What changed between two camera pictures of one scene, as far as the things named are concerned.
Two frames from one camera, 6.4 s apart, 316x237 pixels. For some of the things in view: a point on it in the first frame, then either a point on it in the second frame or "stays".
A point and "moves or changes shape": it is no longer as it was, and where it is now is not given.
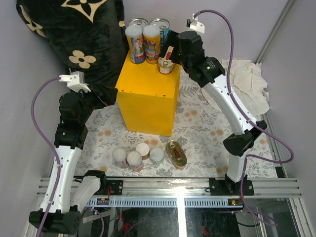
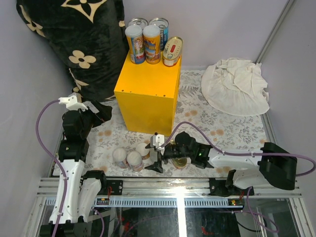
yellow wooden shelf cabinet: [147, 98] stays
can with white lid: [119, 155] stays
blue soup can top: [140, 21] stays
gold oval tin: [165, 66] moves or changes shape
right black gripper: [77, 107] -> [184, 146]
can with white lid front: [134, 159] stays
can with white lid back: [143, 149] stays
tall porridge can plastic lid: [135, 35] stays
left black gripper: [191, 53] -> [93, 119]
